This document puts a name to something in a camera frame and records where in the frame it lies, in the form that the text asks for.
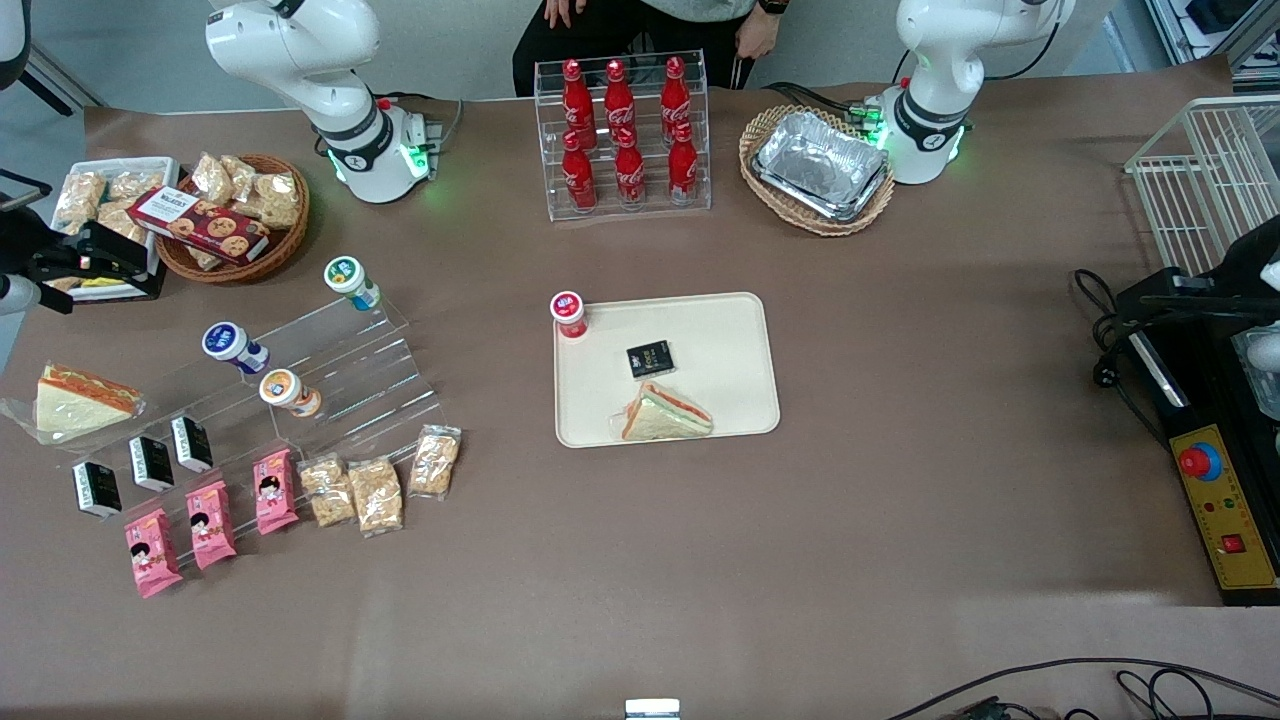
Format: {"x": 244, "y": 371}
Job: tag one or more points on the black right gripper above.
{"x": 22, "y": 243}

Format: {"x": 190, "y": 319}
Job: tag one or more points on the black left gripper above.
{"x": 1232, "y": 266}

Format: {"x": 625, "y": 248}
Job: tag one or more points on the pink cartoon snack pack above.
{"x": 275, "y": 492}
{"x": 211, "y": 525}
{"x": 152, "y": 553}

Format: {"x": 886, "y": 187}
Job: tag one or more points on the person hand with watch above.
{"x": 758, "y": 35}

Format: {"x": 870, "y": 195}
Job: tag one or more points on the orange cap gum bottle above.
{"x": 288, "y": 391}

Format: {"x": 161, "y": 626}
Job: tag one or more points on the green cap gum bottle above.
{"x": 350, "y": 281}

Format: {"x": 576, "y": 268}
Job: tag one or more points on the black control box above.
{"x": 1215, "y": 400}

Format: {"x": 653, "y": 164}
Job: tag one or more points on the small yellow snack box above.
{"x": 105, "y": 284}

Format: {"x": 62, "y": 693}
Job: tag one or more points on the round wicker basket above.
{"x": 285, "y": 245}

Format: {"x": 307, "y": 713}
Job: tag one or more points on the person bare hand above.
{"x": 565, "y": 10}

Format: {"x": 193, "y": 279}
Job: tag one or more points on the oval wicker basket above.
{"x": 800, "y": 222}

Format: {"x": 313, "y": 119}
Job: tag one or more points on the aluminium foil tray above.
{"x": 820, "y": 165}

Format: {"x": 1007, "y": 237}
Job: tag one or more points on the grey metal frame bar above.
{"x": 65, "y": 78}

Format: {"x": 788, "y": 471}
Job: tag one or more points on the black wrist watch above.
{"x": 772, "y": 5}

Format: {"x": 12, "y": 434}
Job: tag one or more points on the black flat tray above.
{"x": 150, "y": 290}

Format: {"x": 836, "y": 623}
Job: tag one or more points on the blue cap gum bottle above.
{"x": 232, "y": 346}

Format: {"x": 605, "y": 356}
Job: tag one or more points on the red-lid yogurt cup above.
{"x": 568, "y": 312}

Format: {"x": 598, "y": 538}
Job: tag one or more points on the small black snack box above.
{"x": 650, "y": 360}
{"x": 151, "y": 463}
{"x": 191, "y": 443}
{"x": 97, "y": 489}

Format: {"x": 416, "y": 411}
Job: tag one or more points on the cream plastic serving tray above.
{"x": 735, "y": 350}

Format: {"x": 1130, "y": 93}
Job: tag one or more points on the metal shelf rack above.
{"x": 1215, "y": 30}

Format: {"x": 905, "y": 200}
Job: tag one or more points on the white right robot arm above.
{"x": 290, "y": 45}

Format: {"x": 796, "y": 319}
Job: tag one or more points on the seated person dark trousers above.
{"x": 620, "y": 40}

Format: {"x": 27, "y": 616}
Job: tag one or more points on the red cola bottle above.
{"x": 675, "y": 95}
{"x": 619, "y": 95}
{"x": 629, "y": 170}
{"x": 578, "y": 175}
{"x": 577, "y": 100}
{"x": 683, "y": 165}

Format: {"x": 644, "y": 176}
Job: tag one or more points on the clear acrylic stepped stand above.
{"x": 370, "y": 360}

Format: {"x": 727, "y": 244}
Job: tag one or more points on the clear acrylic bottle rack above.
{"x": 625, "y": 212}

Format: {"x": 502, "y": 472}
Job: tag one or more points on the white rectangular plastic tray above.
{"x": 150, "y": 165}

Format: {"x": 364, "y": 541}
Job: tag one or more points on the red cookie box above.
{"x": 200, "y": 225}

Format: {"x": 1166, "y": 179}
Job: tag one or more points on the red emergency stop button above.
{"x": 1200, "y": 461}

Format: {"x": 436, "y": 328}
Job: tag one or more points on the wrapped triangle sandwich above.
{"x": 75, "y": 400}
{"x": 665, "y": 415}

